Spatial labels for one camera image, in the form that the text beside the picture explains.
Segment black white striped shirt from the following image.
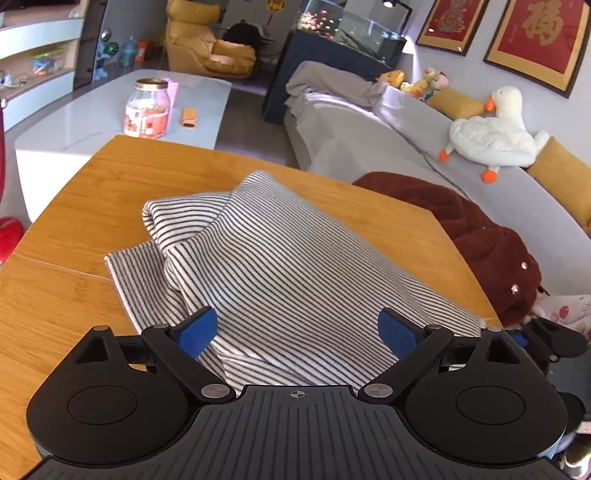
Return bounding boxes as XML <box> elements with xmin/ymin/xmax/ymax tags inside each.
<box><xmin>104</xmin><ymin>170</ymin><xmax>486</xmax><ymax>386</ymax></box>

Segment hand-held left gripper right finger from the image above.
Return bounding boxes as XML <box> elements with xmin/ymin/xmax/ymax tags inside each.
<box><xmin>358</xmin><ymin>307</ymin><xmax>528</xmax><ymax>407</ymax></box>

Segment black bag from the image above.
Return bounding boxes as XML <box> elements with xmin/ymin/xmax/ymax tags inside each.
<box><xmin>222</xmin><ymin>21</ymin><xmax>273</xmax><ymax>49</ymax></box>

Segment black aquarium light frame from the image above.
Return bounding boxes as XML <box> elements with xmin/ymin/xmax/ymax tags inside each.
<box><xmin>382</xmin><ymin>0</ymin><xmax>414</xmax><ymax>35</ymax></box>

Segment yellow armchair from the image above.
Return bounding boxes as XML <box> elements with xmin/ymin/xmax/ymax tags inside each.
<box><xmin>165</xmin><ymin>0</ymin><xmax>257</xmax><ymax>79</ymax></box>

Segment red framed figure print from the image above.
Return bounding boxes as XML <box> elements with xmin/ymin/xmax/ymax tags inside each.
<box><xmin>416</xmin><ymin>0</ymin><xmax>490</xmax><ymax>57</ymax></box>

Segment brown fluffy coat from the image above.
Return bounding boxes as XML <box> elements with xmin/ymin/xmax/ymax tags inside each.
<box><xmin>353</xmin><ymin>172</ymin><xmax>550</xmax><ymax>328</ymax></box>

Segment clear plastic toy box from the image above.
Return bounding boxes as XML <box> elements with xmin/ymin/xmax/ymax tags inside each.
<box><xmin>31</xmin><ymin>47</ymin><xmax>70</xmax><ymax>77</ymax></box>

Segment small yellow pillow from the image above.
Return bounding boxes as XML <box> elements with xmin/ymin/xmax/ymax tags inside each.
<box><xmin>427</xmin><ymin>88</ymin><xmax>485</xmax><ymax>121</ymax></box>

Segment white goose plush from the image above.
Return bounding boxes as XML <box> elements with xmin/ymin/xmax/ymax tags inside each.
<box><xmin>438</xmin><ymin>86</ymin><xmax>550</xmax><ymax>184</ymax></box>

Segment person's right forearm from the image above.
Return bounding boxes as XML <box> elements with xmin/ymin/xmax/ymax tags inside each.
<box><xmin>556</xmin><ymin>434</ymin><xmax>591</xmax><ymax>480</ymax></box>

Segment white wall shelf unit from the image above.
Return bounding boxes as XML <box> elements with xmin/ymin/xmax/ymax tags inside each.
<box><xmin>0</xmin><ymin>0</ymin><xmax>86</xmax><ymax>132</ymax></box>

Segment yellow plush toy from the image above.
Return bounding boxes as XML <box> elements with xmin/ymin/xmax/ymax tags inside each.
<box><xmin>375</xmin><ymin>69</ymin><xmax>406</xmax><ymax>88</ymax></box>

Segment colourful plush toys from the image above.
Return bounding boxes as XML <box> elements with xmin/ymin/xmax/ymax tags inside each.
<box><xmin>401</xmin><ymin>67</ymin><xmax>450</xmax><ymax>101</ymax></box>

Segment blue water bottle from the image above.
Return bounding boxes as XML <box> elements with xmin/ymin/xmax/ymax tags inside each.
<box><xmin>117</xmin><ymin>36</ymin><xmax>138</xmax><ymax>69</ymax></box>

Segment beige blanket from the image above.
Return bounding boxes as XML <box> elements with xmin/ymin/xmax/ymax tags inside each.
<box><xmin>285</xmin><ymin>61</ymin><xmax>386</xmax><ymax>109</ymax></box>

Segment white coffee table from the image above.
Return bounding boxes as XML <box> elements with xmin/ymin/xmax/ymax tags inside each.
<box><xmin>14</xmin><ymin>69</ymin><xmax>232</xmax><ymax>222</ymax></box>

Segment large yellow pillow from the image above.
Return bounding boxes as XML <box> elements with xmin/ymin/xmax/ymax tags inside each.
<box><xmin>526</xmin><ymin>136</ymin><xmax>591</xmax><ymax>227</ymax></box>

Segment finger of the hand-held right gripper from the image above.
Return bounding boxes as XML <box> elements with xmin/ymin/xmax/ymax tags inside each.
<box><xmin>508</xmin><ymin>318</ymin><xmax>589</xmax><ymax>363</ymax></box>

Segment glass jar with red label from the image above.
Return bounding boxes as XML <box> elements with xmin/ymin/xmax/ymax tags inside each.
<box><xmin>124</xmin><ymin>78</ymin><xmax>171</xmax><ymax>138</ymax></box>

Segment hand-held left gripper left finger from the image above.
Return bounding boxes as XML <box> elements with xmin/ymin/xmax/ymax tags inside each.
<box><xmin>76</xmin><ymin>305</ymin><xmax>237</xmax><ymax>404</ymax></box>

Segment glass fish tank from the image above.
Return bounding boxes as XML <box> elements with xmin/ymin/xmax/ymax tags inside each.
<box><xmin>295</xmin><ymin>0</ymin><xmax>408</xmax><ymax>65</ymax></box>

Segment blue toy figure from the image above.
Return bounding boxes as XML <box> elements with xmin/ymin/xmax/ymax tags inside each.
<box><xmin>92</xmin><ymin>28</ymin><xmax>120</xmax><ymax>81</ymax></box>

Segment red framed gold calligraphy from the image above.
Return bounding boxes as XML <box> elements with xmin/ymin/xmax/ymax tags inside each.
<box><xmin>483</xmin><ymin>0</ymin><xmax>591</xmax><ymax>99</ymax></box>

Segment glossy red bin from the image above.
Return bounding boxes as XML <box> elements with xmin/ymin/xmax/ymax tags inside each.
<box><xmin>0</xmin><ymin>99</ymin><xmax>25</xmax><ymax>266</ymax></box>

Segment grey sofa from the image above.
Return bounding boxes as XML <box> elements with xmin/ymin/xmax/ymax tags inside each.
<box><xmin>283</xmin><ymin>85</ymin><xmax>585</xmax><ymax>296</ymax></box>

